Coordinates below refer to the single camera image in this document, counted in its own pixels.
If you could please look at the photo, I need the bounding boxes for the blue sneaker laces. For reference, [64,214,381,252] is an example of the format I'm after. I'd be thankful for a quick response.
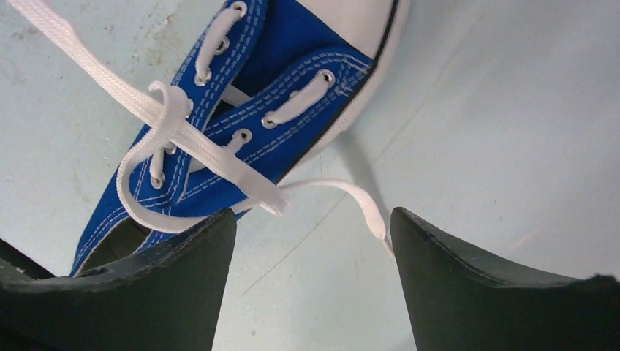
[71,1,409,275]

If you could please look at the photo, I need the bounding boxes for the white shoelace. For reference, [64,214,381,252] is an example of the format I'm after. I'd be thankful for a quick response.
[10,1,393,254]

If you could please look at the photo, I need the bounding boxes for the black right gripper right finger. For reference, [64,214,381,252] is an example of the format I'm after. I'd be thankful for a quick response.
[390,207,619,350]

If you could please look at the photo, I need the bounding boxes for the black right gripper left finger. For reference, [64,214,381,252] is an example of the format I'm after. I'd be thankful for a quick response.
[1,209,237,350]

